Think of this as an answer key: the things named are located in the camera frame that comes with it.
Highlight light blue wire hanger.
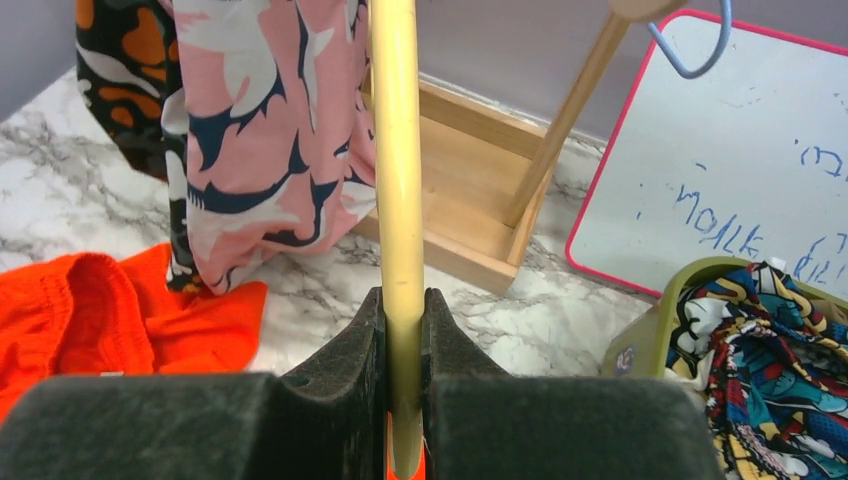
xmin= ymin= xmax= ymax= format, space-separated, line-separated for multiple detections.
xmin=645 ymin=0 xmax=734 ymax=81

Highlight pink patterned garment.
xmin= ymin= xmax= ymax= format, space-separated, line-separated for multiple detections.
xmin=164 ymin=1 xmax=376 ymax=294

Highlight pink framed whiteboard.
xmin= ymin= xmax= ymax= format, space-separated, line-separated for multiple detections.
xmin=565 ymin=22 xmax=847 ymax=298

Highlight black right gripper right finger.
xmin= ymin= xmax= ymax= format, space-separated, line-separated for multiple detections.
xmin=421 ymin=288 xmax=723 ymax=479

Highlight colourful patterned shorts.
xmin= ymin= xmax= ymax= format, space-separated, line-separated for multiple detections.
xmin=665 ymin=262 xmax=847 ymax=479

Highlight wooden clothes rack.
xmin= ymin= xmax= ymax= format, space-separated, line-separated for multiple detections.
xmin=351 ymin=0 xmax=690 ymax=297

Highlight camouflage orange black garment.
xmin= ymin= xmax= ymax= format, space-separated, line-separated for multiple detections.
xmin=75 ymin=0 xmax=203 ymax=292

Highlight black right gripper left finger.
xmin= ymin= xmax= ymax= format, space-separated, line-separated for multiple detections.
xmin=1 ymin=289 xmax=386 ymax=479

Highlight olive green plastic basket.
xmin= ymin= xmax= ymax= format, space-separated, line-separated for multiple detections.
xmin=601 ymin=257 xmax=847 ymax=398

